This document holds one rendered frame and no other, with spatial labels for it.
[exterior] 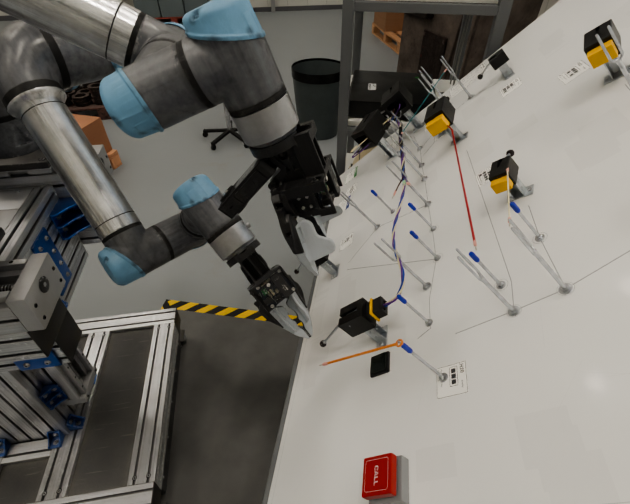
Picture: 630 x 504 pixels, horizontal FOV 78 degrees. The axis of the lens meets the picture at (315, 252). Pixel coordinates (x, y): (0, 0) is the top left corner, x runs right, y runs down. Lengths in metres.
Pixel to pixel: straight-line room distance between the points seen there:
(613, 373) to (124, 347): 1.76
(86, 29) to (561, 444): 0.72
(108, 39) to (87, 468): 1.43
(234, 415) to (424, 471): 1.35
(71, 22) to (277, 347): 1.67
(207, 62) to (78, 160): 0.40
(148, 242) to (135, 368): 1.15
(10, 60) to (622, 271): 0.95
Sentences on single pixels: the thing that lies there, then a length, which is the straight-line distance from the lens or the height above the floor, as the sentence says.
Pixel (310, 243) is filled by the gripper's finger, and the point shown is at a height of 1.30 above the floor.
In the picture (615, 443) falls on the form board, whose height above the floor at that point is 1.27.
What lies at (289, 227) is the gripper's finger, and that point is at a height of 1.34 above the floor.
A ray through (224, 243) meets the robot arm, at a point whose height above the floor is 1.22.
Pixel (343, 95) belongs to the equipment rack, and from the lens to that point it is 1.46.
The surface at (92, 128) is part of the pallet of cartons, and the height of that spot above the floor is 0.37.
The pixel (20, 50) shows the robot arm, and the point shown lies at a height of 1.48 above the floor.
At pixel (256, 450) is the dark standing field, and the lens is 1.80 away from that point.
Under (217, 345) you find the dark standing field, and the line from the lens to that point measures 2.08.
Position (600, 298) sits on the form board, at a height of 1.30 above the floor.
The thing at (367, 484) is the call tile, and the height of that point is 1.09.
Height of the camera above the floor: 1.66
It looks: 42 degrees down
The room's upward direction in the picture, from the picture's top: straight up
